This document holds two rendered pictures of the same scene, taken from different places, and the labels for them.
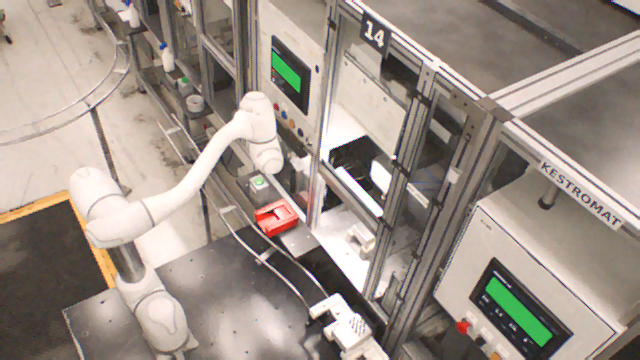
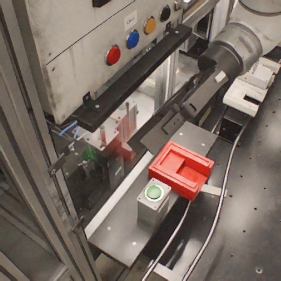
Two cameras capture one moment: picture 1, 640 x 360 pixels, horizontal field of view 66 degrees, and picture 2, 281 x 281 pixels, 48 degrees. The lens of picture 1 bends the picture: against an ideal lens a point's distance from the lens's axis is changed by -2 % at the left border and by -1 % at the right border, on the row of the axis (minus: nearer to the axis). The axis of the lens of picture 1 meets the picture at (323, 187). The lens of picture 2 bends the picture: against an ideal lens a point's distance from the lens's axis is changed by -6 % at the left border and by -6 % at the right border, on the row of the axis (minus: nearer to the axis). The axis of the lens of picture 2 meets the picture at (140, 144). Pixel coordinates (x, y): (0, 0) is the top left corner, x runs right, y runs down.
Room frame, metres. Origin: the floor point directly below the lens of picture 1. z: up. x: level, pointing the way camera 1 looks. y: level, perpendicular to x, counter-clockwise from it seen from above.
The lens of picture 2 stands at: (1.68, 0.69, 1.76)
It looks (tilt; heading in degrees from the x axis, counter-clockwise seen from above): 51 degrees down; 253
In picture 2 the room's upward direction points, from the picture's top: straight up
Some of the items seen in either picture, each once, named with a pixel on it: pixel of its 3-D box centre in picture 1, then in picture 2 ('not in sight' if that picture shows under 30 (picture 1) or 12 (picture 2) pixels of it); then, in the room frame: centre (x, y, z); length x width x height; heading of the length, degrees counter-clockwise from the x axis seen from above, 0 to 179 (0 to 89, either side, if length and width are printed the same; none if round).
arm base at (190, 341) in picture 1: (171, 340); not in sight; (0.87, 0.55, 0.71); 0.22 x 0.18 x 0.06; 40
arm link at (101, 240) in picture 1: (116, 225); not in sight; (0.89, 0.62, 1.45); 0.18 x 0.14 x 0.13; 137
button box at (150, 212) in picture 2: (260, 189); (150, 202); (1.53, 0.29, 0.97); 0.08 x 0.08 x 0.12; 40
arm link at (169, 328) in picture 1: (163, 319); not in sight; (0.89, 0.57, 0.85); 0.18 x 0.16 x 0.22; 47
